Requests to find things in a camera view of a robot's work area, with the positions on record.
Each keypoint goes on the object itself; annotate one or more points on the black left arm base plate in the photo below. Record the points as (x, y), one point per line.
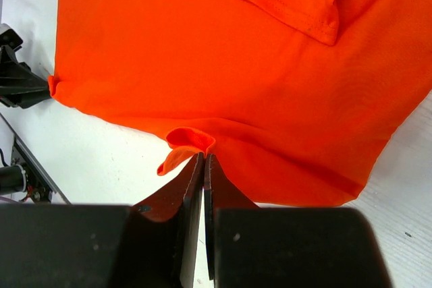
(21, 181)

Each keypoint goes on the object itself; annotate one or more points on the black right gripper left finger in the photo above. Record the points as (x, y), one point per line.
(159, 243)

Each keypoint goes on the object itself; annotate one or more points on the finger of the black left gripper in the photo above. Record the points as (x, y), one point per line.
(19, 86)

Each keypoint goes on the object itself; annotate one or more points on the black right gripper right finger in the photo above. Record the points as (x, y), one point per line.
(229, 228)

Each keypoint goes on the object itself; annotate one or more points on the orange t shirt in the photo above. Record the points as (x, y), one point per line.
(296, 98)

